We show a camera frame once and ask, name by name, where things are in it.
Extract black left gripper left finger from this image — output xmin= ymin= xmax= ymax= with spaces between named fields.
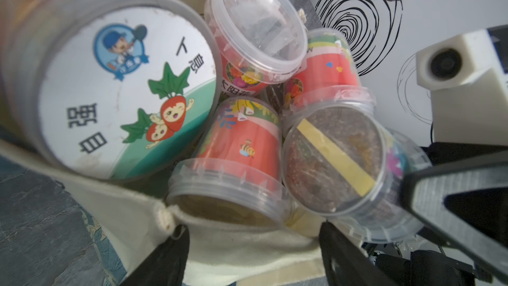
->
xmin=120 ymin=225 xmax=190 ymax=286

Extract clear lid red seed jar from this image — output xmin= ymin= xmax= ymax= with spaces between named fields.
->
xmin=205 ymin=0 xmax=308 ymax=97

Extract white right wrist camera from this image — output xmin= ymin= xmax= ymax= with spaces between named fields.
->
xmin=416 ymin=25 xmax=507 ymax=146

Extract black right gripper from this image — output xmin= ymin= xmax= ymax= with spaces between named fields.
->
xmin=377 ymin=142 xmax=507 ymax=285

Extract large radish label seed jar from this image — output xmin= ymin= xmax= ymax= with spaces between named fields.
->
xmin=1 ymin=0 xmax=220 ymax=181

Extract red bee label seed jar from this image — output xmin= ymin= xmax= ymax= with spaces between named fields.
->
xmin=167 ymin=97 xmax=293 ymax=227

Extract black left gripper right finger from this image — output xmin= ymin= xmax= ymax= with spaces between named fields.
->
xmin=319 ymin=222 xmax=395 ymax=286

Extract cream canvas bag blue handles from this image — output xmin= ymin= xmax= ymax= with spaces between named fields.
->
xmin=1 ymin=0 xmax=321 ymax=285

